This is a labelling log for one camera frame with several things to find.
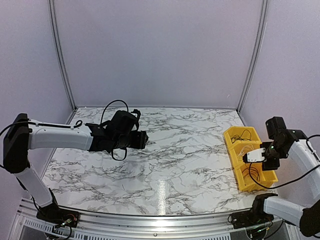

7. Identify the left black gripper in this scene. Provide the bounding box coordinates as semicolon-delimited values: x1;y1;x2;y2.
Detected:
112;130;148;150

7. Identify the red thin cable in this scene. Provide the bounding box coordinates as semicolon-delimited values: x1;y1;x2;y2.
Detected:
241;166;262;181
243;162;262;182

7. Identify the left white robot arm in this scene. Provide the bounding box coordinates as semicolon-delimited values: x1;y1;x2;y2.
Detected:
1;109;149;223

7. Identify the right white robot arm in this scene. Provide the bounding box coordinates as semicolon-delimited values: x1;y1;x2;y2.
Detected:
247;116;320;239

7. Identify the yellow three-compartment bin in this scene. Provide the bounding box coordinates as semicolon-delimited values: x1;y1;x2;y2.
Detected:
223;126;278;192

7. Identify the right arm black hose cable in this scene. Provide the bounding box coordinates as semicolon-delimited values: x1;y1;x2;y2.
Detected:
248;134;320;190

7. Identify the arm black hose cable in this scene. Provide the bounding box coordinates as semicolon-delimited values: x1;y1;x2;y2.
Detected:
248;134;320;190
99;99;131;161

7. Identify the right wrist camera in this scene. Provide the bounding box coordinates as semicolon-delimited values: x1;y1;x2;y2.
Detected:
242;147;266;164

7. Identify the left arm black hose cable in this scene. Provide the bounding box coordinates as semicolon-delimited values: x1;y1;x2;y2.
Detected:
99;99;131;161

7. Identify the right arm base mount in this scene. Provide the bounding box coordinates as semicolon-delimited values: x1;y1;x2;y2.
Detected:
227;193;277;229

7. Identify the front aluminium rail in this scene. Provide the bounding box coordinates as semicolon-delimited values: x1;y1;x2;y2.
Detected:
8;198;300;240

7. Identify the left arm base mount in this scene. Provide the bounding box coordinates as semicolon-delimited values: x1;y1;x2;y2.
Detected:
32;189;80;228

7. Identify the right aluminium frame post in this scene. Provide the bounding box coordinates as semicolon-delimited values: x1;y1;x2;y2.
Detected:
236;0;270;113

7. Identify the aluminium frame post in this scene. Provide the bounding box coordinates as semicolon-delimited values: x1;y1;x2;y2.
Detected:
236;0;270;113
47;0;77;112

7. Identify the left aluminium frame post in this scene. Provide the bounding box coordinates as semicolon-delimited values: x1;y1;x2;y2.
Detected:
47;0;77;112

